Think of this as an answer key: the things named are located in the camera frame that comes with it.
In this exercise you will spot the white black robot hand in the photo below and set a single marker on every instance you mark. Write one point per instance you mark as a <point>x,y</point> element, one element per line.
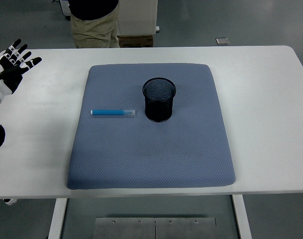
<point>5,79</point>

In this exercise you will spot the blue marker pen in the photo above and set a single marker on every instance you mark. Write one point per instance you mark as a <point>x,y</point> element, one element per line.
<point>109,112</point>

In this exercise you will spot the black mesh pen holder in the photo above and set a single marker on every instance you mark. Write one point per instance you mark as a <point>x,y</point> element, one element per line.
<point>158,109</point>

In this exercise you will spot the white machine base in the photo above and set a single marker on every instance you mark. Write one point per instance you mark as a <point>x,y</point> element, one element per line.
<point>64,7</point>

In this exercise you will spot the person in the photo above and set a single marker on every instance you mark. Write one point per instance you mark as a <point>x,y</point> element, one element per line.
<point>94,27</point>

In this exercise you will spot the white black robot part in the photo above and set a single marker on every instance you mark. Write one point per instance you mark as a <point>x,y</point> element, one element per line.
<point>10,201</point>

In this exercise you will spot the brown cardboard box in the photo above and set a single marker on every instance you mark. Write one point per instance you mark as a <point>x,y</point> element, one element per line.
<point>136,41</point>

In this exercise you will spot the white cabinet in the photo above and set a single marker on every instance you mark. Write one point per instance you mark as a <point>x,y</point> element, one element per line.
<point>137,17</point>

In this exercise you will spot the white table leg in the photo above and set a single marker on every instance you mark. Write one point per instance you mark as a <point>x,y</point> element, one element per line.
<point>242,219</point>
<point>56,219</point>

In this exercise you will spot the blue-grey textured mat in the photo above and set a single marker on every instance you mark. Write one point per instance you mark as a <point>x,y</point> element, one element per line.
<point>151,154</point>

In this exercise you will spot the grey floor outlet plate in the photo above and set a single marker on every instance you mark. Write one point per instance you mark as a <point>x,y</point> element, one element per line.
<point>222,41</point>

